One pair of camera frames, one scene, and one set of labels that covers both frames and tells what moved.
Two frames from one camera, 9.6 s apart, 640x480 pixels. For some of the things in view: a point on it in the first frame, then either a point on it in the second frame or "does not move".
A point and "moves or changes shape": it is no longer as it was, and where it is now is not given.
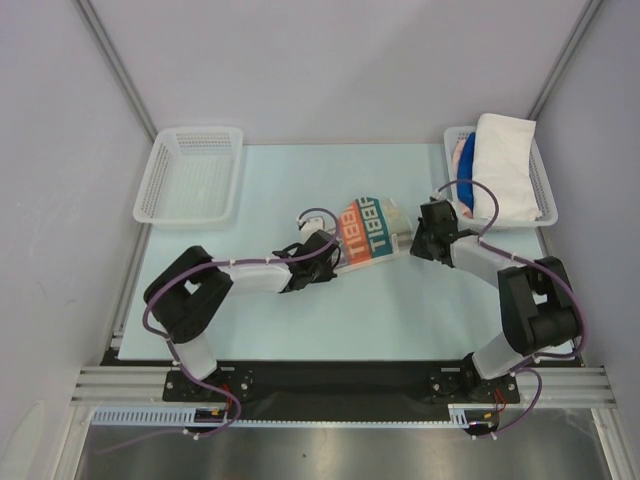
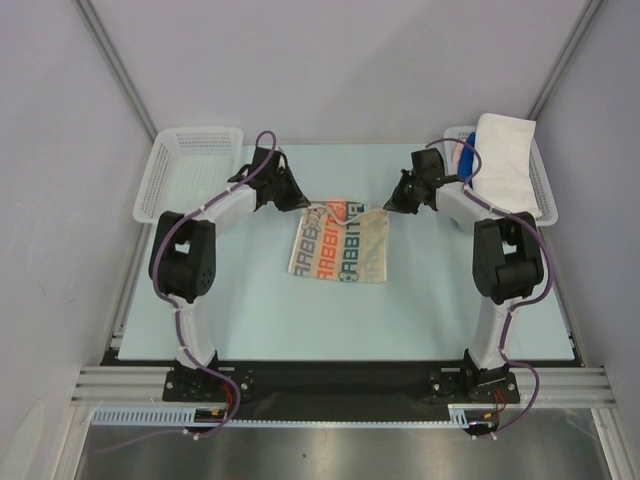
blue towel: [465, 171] does not move
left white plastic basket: [191, 178] does not move
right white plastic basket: [545, 191] does not move
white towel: [503, 164] does not move
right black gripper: [426, 242] → [407, 187]
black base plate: [344, 391] does not move
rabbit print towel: [364, 233] moves or changes shape
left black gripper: [327, 274] → [295, 200]
